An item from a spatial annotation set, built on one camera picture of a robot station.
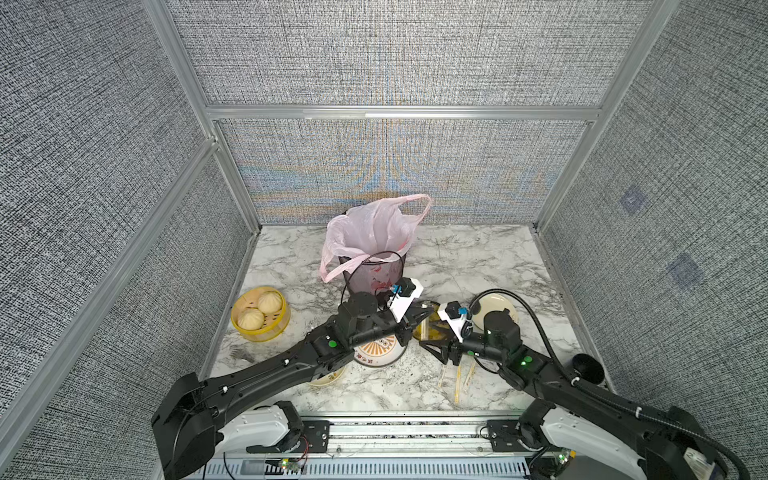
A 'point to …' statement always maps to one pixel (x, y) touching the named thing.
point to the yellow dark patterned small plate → (438, 329)
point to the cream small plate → (324, 381)
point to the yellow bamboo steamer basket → (275, 324)
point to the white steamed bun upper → (269, 302)
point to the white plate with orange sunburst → (380, 352)
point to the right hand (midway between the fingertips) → (426, 327)
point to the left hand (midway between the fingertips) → (437, 308)
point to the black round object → (588, 368)
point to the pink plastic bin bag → (381, 231)
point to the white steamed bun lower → (251, 319)
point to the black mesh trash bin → (373, 277)
